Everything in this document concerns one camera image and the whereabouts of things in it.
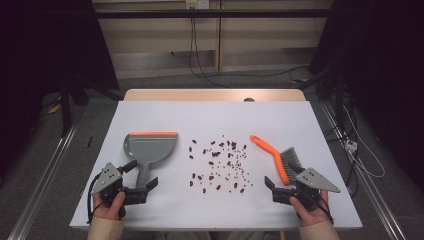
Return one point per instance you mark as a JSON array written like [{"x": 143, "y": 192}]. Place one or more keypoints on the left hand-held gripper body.
[{"x": 108, "y": 178}]

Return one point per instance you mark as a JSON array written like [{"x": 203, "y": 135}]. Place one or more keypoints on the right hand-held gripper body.
[{"x": 313, "y": 181}]

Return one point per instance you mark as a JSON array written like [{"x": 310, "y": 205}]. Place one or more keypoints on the grey dustpan with orange edge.
[{"x": 150, "y": 146}]

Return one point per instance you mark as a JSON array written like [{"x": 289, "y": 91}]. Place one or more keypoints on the orange brush with grey bristles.
[{"x": 271, "y": 150}]

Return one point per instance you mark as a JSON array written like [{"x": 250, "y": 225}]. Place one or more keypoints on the red beans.
[{"x": 216, "y": 154}]

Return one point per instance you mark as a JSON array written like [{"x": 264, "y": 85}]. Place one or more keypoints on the person's left hand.
[{"x": 106, "y": 212}]

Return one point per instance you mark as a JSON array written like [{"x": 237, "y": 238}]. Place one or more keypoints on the person's right hand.
[{"x": 313, "y": 216}]

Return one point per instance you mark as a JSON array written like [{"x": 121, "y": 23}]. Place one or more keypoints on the small black floor item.
[{"x": 89, "y": 141}]

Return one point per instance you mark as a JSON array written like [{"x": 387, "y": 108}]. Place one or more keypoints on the white table board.
[{"x": 166, "y": 113}]

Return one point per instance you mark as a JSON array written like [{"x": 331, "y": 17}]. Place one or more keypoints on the dark round table grommet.
[{"x": 249, "y": 99}]

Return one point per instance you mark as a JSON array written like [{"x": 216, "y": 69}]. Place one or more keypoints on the black metal stand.
[
  {"x": 339, "y": 96},
  {"x": 65, "y": 106}
]

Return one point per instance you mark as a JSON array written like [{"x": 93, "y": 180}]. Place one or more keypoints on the wooden table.
[{"x": 200, "y": 95}]

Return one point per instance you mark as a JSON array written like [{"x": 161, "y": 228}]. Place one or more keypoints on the black curtain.
[
  {"x": 40, "y": 50},
  {"x": 386, "y": 66}
]

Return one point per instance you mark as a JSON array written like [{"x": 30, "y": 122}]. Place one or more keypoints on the black horizontal bar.
[{"x": 213, "y": 13}]

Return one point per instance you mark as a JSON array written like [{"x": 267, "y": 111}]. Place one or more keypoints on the metal floor rail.
[
  {"x": 43, "y": 186},
  {"x": 370, "y": 186}
]

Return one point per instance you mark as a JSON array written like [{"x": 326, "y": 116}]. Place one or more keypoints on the white wall socket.
[{"x": 197, "y": 4}]

